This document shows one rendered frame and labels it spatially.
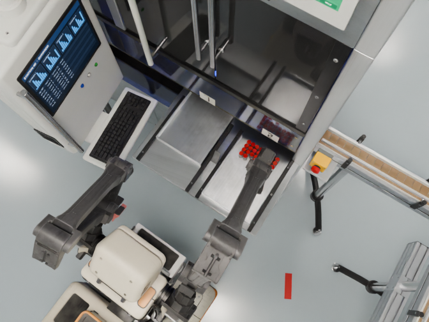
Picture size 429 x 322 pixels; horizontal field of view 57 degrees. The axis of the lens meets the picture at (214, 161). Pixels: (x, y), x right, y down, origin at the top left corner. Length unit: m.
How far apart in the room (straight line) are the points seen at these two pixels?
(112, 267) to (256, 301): 1.50
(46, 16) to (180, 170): 0.86
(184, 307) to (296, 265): 1.39
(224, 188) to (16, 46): 1.02
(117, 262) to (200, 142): 0.82
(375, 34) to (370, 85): 2.23
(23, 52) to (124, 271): 0.81
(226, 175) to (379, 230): 1.37
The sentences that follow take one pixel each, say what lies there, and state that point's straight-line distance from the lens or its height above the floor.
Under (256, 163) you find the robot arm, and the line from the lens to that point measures 1.33.
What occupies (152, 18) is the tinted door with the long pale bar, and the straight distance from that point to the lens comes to 1.63.
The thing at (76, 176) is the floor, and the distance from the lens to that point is 2.96.
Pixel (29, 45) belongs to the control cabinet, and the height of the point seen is 1.52.
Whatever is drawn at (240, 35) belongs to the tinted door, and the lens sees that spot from 1.33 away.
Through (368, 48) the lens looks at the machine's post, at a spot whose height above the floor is 1.83.
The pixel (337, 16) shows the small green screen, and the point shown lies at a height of 1.89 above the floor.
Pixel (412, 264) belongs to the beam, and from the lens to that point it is 2.35.
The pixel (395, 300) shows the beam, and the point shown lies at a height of 0.55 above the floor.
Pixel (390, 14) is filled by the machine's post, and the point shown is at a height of 1.96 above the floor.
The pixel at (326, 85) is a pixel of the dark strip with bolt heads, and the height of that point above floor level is 1.58.
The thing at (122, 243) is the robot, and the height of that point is 1.35.
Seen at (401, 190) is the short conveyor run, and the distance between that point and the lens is 1.98.
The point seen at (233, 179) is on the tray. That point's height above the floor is 0.88.
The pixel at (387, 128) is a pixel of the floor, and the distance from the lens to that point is 3.15.
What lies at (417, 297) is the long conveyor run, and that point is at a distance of 1.98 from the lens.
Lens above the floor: 2.67
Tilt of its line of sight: 72 degrees down
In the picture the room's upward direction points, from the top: 2 degrees counter-clockwise
